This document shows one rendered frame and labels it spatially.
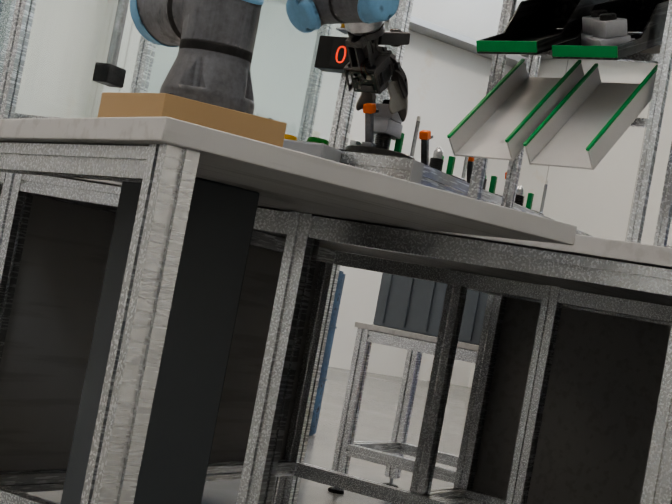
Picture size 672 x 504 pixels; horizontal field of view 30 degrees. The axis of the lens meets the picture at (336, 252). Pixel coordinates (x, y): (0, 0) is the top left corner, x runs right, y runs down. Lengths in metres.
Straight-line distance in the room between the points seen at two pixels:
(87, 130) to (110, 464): 0.43
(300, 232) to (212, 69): 0.45
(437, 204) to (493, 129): 0.70
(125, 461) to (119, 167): 0.36
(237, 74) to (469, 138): 0.58
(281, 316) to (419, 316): 2.22
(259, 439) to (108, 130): 0.88
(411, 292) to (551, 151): 2.26
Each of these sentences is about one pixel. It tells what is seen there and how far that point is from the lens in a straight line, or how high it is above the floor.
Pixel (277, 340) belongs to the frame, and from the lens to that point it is 2.28.
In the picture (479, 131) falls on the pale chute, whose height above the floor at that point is 1.05.
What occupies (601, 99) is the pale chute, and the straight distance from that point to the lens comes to 2.42.
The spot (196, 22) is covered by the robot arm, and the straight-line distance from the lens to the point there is 1.98.
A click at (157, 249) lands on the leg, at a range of 1.48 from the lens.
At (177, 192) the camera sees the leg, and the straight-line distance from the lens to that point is 1.49.
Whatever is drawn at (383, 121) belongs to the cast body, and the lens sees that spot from 2.48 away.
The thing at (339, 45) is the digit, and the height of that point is 1.22.
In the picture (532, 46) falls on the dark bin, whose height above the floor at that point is 1.20.
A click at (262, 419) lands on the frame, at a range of 2.29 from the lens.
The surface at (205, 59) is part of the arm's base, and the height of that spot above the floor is 1.01.
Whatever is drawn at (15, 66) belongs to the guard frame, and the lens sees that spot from 2.84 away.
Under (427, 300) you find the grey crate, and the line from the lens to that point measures 4.46.
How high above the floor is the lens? 0.69
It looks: 2 degrees up
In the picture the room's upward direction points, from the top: 11 degrees clockwise
